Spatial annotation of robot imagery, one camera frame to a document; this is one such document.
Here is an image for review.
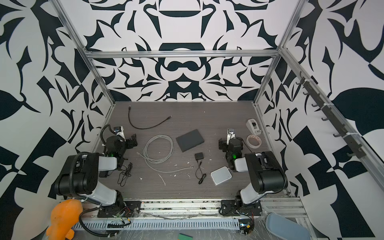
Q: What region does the white cable duct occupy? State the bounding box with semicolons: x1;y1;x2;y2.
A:
84;219;240;231

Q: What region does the black power adapter centre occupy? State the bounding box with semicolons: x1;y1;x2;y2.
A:
195;152;207;185

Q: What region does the black network switch box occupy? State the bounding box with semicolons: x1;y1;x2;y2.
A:
176;129;205;153

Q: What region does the white square router box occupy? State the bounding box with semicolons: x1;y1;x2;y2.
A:
211;167;232;186

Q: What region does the grey blue pad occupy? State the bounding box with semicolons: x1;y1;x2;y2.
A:
266;213;311;240

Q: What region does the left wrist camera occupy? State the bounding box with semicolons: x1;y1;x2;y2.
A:
114;126;126;140

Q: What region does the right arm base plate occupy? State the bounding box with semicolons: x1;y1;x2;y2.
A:
219;200;263;217

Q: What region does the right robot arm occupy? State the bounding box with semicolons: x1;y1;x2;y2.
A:
219;137;288;207

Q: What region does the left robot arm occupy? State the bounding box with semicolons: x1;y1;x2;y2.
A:
54;134;138;208

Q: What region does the roll of tape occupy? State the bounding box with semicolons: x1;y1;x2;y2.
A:
246;135;262;149

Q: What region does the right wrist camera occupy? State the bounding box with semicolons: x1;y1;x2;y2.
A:
227;129;236;145

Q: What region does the black short cable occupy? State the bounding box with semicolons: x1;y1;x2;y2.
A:
128;105;173;131

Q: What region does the orange plush toy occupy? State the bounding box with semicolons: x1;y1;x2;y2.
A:
46;199;83;240

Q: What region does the black power adapter with cable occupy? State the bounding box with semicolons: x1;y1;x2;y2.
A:
99;163;133;187

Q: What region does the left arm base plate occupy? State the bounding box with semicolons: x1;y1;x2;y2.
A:
97;201;142;218

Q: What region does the green object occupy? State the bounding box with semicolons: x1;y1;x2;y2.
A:
178;234;193;240

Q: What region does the grey coiled ethernet cable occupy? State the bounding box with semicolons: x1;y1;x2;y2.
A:
136;134;195;174

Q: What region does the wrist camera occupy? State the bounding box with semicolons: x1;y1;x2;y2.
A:
227;129;236;145
114;126;126;140

